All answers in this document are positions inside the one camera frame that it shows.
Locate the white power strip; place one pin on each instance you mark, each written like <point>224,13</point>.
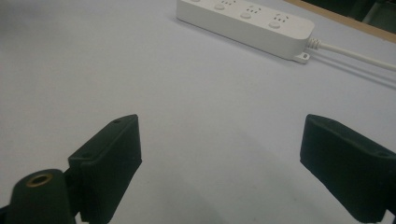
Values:
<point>249,23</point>

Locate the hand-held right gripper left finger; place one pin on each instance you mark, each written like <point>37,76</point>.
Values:
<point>106,161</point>

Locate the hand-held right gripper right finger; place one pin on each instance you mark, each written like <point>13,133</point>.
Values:
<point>348,165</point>

